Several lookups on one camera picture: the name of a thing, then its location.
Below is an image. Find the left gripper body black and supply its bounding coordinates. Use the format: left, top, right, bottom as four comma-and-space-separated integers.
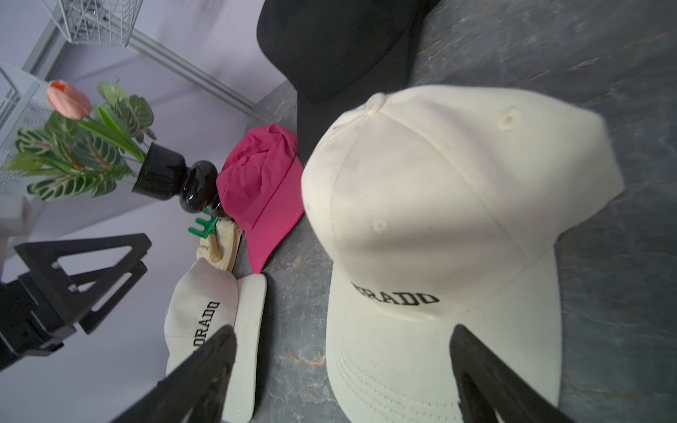
1, 274, 76, 370

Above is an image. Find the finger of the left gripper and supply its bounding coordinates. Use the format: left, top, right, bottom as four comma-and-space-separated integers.
72, 261, 147, 335
15, 234, 152, 325

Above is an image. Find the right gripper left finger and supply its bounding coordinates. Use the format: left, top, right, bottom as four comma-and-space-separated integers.
115, 325, 237, 423

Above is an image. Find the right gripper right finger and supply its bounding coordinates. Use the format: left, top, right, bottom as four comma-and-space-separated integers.
450, 324, 573, 423

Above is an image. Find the cream cap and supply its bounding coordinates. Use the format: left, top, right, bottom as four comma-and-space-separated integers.
163, 257, 268, 423
301, 86, 624, 422

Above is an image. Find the black cap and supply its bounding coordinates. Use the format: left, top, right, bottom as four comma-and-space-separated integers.
257, 0, 437, 163

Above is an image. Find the green artificial plant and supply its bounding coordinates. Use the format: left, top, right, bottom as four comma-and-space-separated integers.
8, 82, 156, 202

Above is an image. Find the black plant pot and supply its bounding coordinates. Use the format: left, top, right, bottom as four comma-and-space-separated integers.
132, 143, 227, 218

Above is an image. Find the small green toy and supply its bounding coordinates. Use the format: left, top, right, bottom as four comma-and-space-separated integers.
188, 210, 219, 239

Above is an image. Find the pink tulip flower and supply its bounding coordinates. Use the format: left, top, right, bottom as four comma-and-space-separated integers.
47, 80, 93, 121

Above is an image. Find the pink cap left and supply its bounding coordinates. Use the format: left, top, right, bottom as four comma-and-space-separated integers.
216, 124, 304, 273

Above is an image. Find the long white wire shelf basket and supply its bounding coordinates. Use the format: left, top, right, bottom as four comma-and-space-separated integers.
41, 0, 143, 48

